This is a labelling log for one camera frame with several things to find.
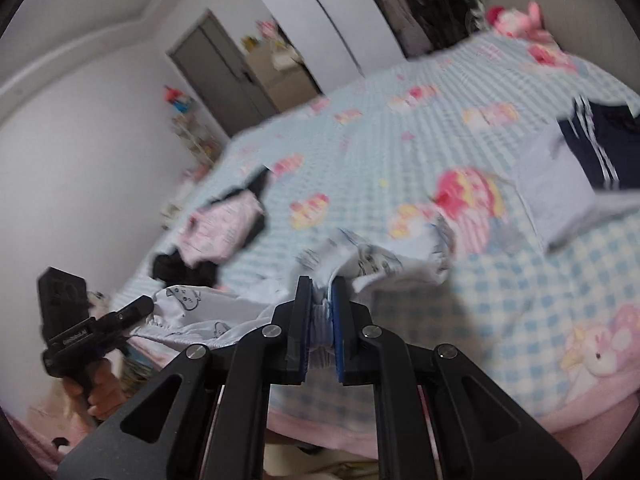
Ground light blue cartoon pajama pants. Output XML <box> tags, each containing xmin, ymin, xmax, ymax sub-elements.
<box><xmin>130</xmin><ymin>214</ymin><xmax>456</xmax><ymax>351</ymax></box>

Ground person's left hand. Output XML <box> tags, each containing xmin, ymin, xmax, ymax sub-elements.
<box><xmin>62</xmin><ymin>359</ymin><xmax>127</xmax><ymax>422</ymax></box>

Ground black garment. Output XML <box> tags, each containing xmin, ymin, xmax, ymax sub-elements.
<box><xmin>150</xmin><ymin>167</ymin><xmax>271</xmax><ymax>288</ymax></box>

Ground pink cartoon pajama garment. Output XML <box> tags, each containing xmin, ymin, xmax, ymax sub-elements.
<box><xmin>176</xmin><ymin>191</ymin><xmax>264</xmax><ymax>268</ymax></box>

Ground white storage shelf rack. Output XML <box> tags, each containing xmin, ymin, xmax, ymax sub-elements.
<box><xmin>171</xmin><ymin>112</ymin><xmax>222</xmax><ymax>167</ymax></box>

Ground folded light blue garment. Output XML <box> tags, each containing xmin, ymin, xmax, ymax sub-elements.
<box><xmin>512</xmin><ymin>125</ymin><xmax>639</xmax><ymax>252</ymax></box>

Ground blue checkered cartoon blanket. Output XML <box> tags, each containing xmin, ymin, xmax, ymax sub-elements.
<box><xmin>113</xmin><ymin>32</ymin><xmax>639</xmax><ymax>434</ymax></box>

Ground dark grey door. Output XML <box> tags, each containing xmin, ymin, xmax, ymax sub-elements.
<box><xmin>168</xmin><ymin>11</ymin><xmax>278</xmax><ymax>138</ymax></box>

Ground navy striped folded garment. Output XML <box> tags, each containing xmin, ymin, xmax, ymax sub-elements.
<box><xmin>559</xmin><ymin>96</ymin><xmax>640</xmax><ymax>192</ymax></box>

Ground brown cabinet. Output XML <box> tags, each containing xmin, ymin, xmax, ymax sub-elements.
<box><xmin>245</xmin><ymin>41</ymin><xmax>320</xmax><ymax>113</ymax></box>

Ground pink plush toy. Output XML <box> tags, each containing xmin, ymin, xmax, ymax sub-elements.
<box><xmin>486</xmin><ymin>1</ymin><xmax>553</xmax><ymax>44</ymax></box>

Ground white wardrobe panels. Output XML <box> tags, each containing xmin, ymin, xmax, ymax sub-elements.
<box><xmin>262</xmin><ymin>0</ymin><xmax>405</xmax><ymax>93</ymax></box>

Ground grey padded headboard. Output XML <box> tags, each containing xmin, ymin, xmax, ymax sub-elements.
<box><xmin>474</xmin><ymin>0</ymin><xmax>640</xmax><ymax>42</ymax></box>

